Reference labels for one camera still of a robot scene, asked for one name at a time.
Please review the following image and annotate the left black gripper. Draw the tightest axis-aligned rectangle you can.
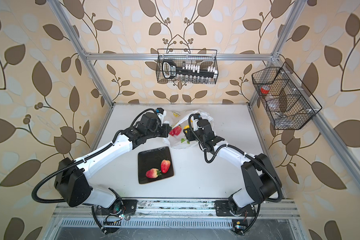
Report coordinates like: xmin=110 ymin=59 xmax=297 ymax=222
xmin=144 ymin=122 xmax=173 ymax=140

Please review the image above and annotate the green fake leaf sprig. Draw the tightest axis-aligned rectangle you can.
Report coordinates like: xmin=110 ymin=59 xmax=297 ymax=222
xmin=181 ymin=138 xmax=190 ymax=144

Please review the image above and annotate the white plastic bag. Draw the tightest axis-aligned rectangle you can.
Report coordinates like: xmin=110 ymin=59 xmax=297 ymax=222
xmin=163 ymin=110 xmax=214 ymax=150

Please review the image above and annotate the red fake strawberry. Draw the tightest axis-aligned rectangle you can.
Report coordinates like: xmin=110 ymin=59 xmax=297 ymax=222
xmin=161 ymin=160 xmax=171 ymax=174
xmin=146 ymin=168 xmax=162 ymax=179
xmin=169 ymin=126 xmax=182 ymax=136

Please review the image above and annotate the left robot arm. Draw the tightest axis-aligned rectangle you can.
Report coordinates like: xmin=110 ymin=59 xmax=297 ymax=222
xmin=31 ymin=108 xmax=172 ymax=209

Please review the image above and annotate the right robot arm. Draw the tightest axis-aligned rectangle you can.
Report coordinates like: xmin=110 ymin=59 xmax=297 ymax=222
xmin=184 ymin=114 xmax=283 ymax=236

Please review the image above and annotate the black square plate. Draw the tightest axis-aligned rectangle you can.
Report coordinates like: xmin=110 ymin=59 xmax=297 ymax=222
xmin=138 ymin=147 xmax=174 ymax=185

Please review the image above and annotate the back wire basket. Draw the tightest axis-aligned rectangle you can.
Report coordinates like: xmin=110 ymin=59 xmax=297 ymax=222
xmin=156 ymin=48 xmax=219 ymax=85

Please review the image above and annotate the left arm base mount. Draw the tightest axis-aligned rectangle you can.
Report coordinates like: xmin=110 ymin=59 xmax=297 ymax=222
xmin=95 ymin=197 xmax=138 ymax=235

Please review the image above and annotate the side wire basket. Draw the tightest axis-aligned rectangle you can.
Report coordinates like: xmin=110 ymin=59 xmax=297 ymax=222
xmin=252 ymin=63 xmax=322 ymax=130

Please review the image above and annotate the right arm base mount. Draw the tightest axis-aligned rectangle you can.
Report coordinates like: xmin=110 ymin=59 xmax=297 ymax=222
xmin=214 ymin=200 xmax=259 ymax=236

